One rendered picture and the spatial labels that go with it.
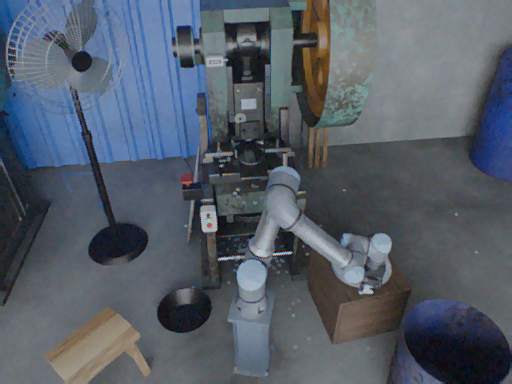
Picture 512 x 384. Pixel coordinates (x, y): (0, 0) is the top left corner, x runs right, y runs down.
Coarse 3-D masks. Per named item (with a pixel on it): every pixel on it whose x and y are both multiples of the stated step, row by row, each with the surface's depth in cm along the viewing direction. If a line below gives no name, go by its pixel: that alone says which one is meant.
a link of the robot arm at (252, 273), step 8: (248, 264) 178; (256, 264) 178; (264, 264) 182; (240, 272) 176; (248, 272) 176; (256, 272) 175; (264, 272) 176; (240, 280) 175; (248, 280) 173; (256, 280) 173; (264, 280) 176; (240, 288) 178; (248, 288) 175; (256, 288) 175; (264, 288) 180; (240, 296) 182; (248, 296) 178; (256, 296) 178
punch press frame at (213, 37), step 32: (224, 0) 195; (256, 0) 194; (224, 32) 181; (256, 32) 235; (288, 32) 185; (224, 64) 190; (288, 64) 194; (224, 96) 200; (288, 96) 203; (224, 128) 244; (224, 192) 222; (256, 192) 223; (224, 256) 251
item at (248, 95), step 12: (240, 84) 202; (252, 84) 202; (240, 96) 205; (252, 96) 206; (240, 108) 209; (252, 108) 210; (240, 120) 212; (252, 120) 214; (240, 132) 215; (252, 132) 215
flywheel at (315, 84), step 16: (320, 0) 200; (304, 16) 223; (320, 16) 202; (304, 32) 227; (320, 32) 194; (304, 48) 230; (320, 48) 196; (304, 64) 231; (320, 64) 210; (304, 80) 232; (320, 80) 215; (320, 96) 215; (320, 112) 203
